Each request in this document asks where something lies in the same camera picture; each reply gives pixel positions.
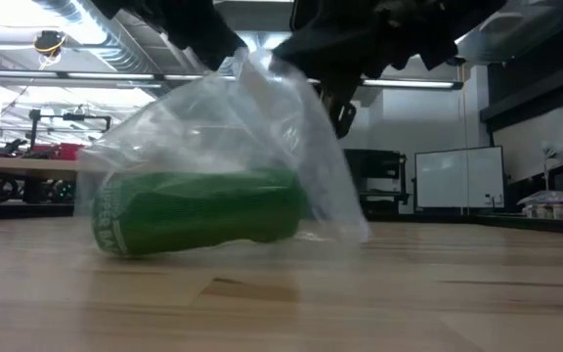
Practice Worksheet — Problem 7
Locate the whiteboard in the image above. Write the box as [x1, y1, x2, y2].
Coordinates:
[414, 146, 505, 210]

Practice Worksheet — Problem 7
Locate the wooden workbench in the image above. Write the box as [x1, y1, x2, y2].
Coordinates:
[0, 154, 82, 180]

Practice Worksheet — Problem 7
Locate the long ceiling light bar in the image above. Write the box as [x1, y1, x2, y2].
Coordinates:
[0, 67, 463, 92]

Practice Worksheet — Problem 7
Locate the black yellow ceiling reel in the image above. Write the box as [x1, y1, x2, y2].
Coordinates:
[32, 29, 66, 61]

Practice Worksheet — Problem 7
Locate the red plastic tray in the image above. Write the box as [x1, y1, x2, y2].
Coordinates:
[30, 143, 87, 161]

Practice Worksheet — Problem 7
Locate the green bandage roll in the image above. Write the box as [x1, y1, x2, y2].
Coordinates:
[90, 168, 308, 258]

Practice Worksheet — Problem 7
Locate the clear plastic zip bag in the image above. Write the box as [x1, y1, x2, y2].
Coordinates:
[73, 48, 373, 258]

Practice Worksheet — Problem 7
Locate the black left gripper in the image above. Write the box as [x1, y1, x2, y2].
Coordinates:
[90, 0, 249, 72]

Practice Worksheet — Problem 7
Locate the black camera rig stand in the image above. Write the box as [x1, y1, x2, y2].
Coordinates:
[26, 110, 113, 149]

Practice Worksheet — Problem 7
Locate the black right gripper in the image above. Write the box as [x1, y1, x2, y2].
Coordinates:
[269, 0, 507, 142]

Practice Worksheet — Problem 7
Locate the clear bag of supplies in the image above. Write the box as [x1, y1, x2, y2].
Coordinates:
[516, 190, 563, 220]

